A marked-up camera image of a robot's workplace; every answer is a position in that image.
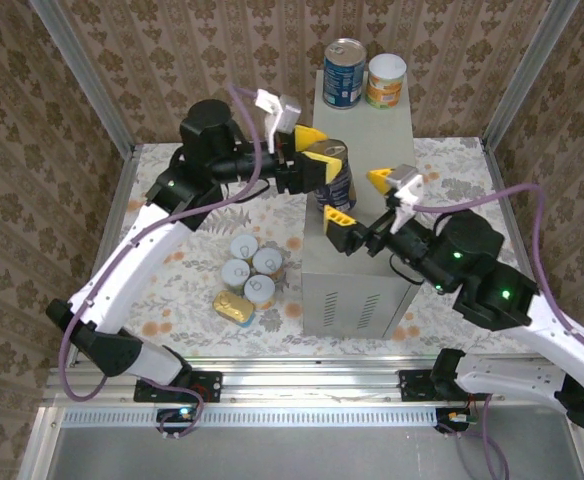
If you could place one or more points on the tall blue can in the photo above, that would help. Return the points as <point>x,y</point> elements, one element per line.
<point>339,192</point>
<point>344,75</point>

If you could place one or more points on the orange label can white lid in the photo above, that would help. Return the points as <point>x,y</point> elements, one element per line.
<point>267,260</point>

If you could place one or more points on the orange green can plastic lid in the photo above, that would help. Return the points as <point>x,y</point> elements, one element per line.
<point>386,85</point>

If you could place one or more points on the green label can white lid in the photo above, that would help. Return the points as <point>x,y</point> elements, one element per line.
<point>244,246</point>

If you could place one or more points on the yellow label can white lid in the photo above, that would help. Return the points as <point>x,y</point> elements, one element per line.
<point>259,289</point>
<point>235,272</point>

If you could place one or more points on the gold rectangular tin blue side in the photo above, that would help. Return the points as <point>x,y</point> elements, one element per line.
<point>232,306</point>

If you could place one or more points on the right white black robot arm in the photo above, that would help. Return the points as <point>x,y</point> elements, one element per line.
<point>512,382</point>

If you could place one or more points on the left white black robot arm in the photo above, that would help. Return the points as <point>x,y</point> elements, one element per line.
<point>132,260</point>

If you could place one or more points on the grey metal box counter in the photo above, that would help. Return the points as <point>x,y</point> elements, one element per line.
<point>352,310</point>

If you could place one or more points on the floral table covering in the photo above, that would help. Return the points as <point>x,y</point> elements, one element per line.
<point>197,310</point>

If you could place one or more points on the small circuit board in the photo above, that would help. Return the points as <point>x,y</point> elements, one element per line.
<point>179,414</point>
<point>454,417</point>

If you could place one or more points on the aluminium table side rail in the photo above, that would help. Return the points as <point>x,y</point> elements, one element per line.
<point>500,190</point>
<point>123,182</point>

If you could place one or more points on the aluminium frame post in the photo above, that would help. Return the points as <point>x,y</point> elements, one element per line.
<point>528,75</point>
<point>91,85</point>

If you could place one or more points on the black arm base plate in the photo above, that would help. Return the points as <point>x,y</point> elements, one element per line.
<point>209,385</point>
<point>412,387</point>

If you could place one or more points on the aluminium front rail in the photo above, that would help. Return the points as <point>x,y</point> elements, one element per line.
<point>312,380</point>

